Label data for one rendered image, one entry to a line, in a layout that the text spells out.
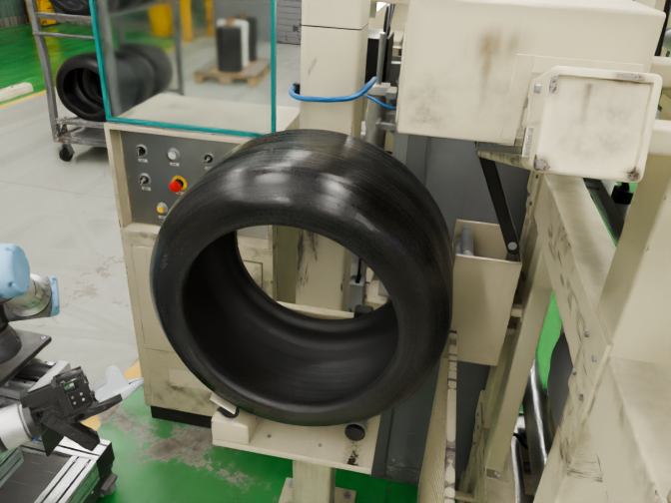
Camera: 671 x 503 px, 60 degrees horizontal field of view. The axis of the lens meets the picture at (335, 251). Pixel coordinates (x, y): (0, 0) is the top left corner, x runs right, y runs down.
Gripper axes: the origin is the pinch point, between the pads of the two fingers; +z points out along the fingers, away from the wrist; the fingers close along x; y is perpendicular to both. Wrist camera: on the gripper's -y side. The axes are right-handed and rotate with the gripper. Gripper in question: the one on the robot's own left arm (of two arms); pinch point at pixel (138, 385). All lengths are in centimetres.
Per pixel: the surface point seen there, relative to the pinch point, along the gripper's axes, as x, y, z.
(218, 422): 4.3, -17.3, 12.9
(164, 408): 118, -60, 8
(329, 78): 0, 49, 57
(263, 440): 2.2, -25.2, 20.8
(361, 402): -23.3, -12.1, 36.4
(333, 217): -32, 27, 36
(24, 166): 428, 49, -16
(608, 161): -81, 34, 42
